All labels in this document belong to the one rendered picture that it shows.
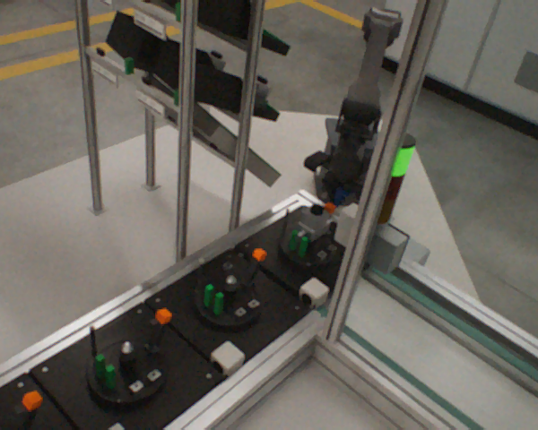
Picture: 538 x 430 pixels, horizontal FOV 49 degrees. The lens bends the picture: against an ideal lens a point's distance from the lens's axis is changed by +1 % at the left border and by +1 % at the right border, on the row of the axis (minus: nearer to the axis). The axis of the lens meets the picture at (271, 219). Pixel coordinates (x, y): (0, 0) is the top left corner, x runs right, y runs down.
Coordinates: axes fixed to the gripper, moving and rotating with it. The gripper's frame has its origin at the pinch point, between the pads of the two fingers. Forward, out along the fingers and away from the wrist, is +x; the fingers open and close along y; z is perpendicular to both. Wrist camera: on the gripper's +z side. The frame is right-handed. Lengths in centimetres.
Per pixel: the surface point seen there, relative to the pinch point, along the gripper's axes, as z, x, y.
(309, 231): -10.6, 4.2, -1.3
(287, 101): 188, 108, 163
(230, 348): -41.4, 10.5, -9.2
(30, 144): 30, 108, 211
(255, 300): -29.8, 9.9, -4.4
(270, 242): -12.4, 12.4, 7.5
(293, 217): -1.2, 12.4, 10.1
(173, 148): 6, 23, 64
